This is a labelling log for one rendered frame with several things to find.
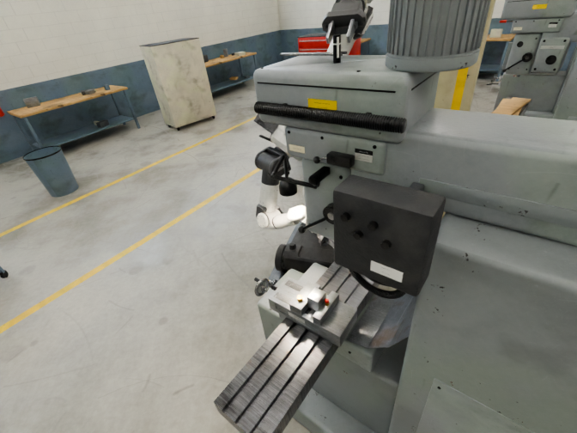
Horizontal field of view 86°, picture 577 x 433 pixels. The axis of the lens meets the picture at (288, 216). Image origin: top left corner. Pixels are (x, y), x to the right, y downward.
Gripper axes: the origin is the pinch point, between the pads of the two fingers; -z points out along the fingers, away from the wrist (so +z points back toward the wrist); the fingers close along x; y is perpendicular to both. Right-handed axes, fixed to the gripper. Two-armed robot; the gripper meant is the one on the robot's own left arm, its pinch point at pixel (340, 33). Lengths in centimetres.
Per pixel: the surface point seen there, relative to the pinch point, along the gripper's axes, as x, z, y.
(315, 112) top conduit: 0.8, -25.5, -3.4
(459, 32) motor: -29.5, -15.0, 9.1
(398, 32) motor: -17.7, -14.1, 9.3
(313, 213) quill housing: 6, -38, -40
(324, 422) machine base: 0, -116, -136
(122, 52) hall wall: 657, 384, -286
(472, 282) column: -41, -56, -22
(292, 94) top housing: 9.5, -19.3, -3.5
